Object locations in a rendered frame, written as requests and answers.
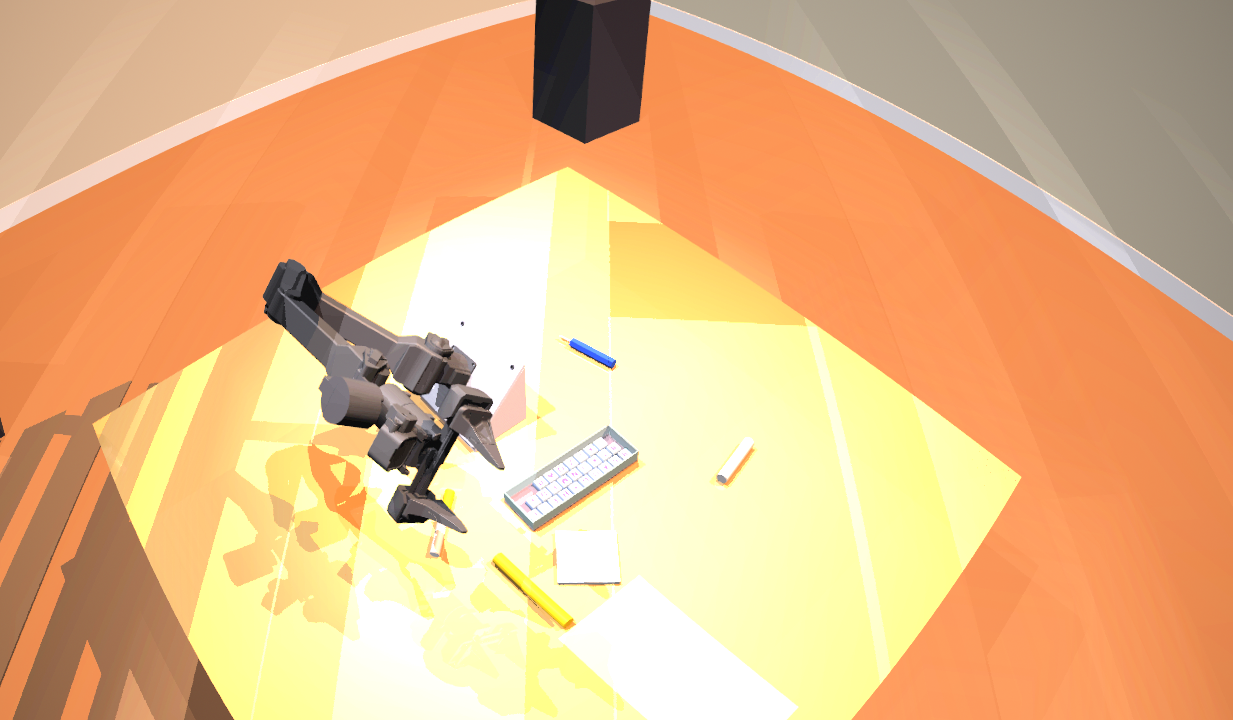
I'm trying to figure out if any white keyboard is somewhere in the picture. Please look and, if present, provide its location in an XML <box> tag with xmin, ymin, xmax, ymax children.
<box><xmin>503</xmin><ymin>424</ymin><xmax>639</xmax><ymax>533</ymax></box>

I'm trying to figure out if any blue stylus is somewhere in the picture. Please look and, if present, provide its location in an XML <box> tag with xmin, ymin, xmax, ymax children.
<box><xmin>559</xmin><ymin>335</ymin><xmax>617</xmax><ymax>367</ymax></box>

